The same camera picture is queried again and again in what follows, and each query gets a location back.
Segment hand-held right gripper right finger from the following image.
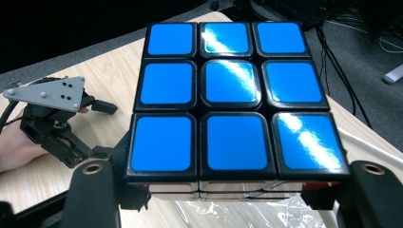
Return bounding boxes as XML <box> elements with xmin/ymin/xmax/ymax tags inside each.
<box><xmin>300</xmin><ymin>160</ymin><xmax>403</xmax><ymax>228</ymax></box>

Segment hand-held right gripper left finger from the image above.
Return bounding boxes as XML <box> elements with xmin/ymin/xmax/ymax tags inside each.
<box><xmin>61</xmin><ymin>132</ymin><xmax>150</xmax><ymax>228</ymax></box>

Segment black floor cables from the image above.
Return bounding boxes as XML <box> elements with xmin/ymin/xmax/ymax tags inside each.
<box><xmin>315</xmin><ymin>24</ymin><xmax>374</xmax><ymax>129</ymax></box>

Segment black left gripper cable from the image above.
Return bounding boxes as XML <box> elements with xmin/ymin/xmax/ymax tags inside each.
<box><xmin>0</xmin><ymin>100</ymin><xmax>21</xmax><ymax>131</ymax></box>

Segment puzzle cube with coloured squares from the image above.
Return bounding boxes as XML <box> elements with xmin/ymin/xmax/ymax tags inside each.
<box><xmin>125</xmin><ymin>21</ymin><xmax>352</xmax><ymax>202</ymax></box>

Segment clear plastic bag white trim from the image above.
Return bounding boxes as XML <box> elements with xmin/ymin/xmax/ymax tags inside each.
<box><xmin>170</xmin><ymin>127</ymin><xmax>403</xmax><ymax>228</ymax></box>

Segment white metal desk frame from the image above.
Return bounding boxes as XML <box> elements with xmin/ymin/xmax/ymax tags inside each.
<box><xmin>381</xmin><ymin>63</ymin><xmax>403</xmax><ymax>86</ymax></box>

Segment white floor cable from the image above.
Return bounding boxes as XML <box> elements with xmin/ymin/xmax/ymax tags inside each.
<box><xmin>326</xmin><ymin>18</ymin><xmax>403</xmax><ymax>55</ymax></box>

